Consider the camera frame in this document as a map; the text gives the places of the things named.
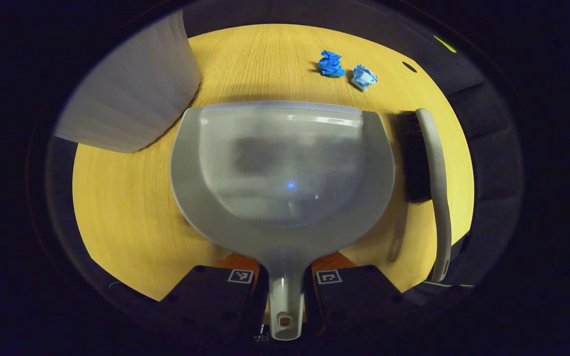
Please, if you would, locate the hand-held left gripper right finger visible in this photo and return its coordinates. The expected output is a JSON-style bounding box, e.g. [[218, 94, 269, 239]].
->
[[305, 251, 414, 338]]

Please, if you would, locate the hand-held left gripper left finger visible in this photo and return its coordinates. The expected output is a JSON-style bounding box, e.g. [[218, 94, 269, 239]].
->
[[161, 253, 269, 342]]

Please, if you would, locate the grey plastic dustpan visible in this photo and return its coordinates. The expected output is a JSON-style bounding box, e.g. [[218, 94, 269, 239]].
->
[[169, 101, 396, 341]]

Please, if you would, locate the small grey black-bristled broom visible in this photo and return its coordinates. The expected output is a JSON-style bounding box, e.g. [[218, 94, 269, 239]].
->
[[396, 108, 452, 283]]

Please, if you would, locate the grey ribbed garbage bin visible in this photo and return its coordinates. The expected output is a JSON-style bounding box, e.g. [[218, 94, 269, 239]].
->
[[53, 10, 201, 154]]

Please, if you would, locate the light blue paper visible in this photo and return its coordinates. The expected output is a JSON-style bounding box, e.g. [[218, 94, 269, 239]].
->
[[351, 64, 379, 91]]

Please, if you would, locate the dark blue paper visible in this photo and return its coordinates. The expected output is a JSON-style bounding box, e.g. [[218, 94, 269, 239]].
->
[[318, 50, 346, 78]]

